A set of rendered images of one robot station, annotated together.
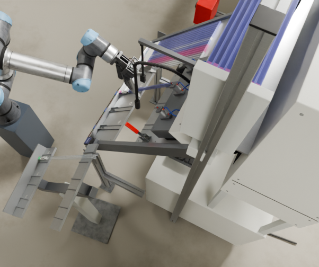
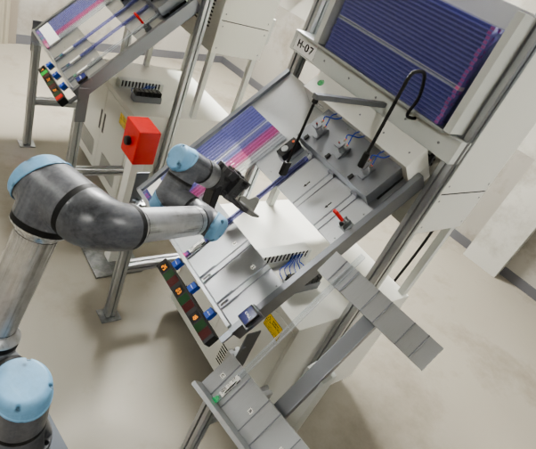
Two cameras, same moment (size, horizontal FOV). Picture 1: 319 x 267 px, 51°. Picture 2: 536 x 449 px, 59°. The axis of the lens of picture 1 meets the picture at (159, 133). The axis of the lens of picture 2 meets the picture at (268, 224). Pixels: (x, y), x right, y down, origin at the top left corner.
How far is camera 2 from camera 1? 1.43 m
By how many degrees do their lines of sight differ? 54
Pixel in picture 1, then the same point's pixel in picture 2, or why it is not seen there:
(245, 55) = not seen: outside the picture
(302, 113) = not seen: outside the picture
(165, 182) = (316, 319)
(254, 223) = (393, 292)
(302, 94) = not seen: outside the picture
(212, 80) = (530, 22)
